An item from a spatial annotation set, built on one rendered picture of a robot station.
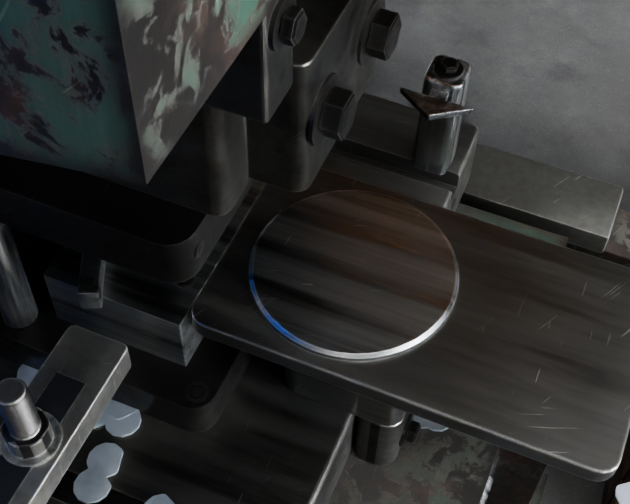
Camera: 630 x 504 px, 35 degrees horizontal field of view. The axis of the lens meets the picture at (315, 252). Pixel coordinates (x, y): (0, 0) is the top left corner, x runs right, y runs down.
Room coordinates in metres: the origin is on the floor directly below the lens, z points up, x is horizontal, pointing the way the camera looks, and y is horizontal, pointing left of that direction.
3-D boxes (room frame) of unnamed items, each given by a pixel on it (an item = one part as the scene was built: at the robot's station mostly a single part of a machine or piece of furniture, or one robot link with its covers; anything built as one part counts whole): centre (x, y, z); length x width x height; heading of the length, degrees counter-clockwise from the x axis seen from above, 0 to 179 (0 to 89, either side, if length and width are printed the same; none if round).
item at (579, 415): (0.34, -0.07, 0.72); 0.25 x 0.14 x 0.14; 69
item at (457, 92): (0.52, -0.09, 0.75); 0.03 x 0.03 x 0.10; 69
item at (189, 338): (0.40, 0.09, 0.76); 0.15 x 0.09 x 0.05; 159
